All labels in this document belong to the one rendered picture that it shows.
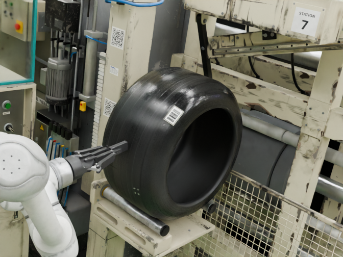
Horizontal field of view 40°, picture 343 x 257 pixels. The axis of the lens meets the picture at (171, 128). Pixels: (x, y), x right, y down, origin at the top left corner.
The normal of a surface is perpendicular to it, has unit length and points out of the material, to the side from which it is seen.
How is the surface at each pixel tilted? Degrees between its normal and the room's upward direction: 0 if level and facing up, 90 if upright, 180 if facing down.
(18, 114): 90
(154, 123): 58
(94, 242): 90
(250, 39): 90
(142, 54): 90
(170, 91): 30
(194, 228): 0
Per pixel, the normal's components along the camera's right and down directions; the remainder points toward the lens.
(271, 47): -0.68, 0.17
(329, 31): 0.72, 0.35
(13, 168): 0.40, -0.15
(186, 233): 0.15, -0.92
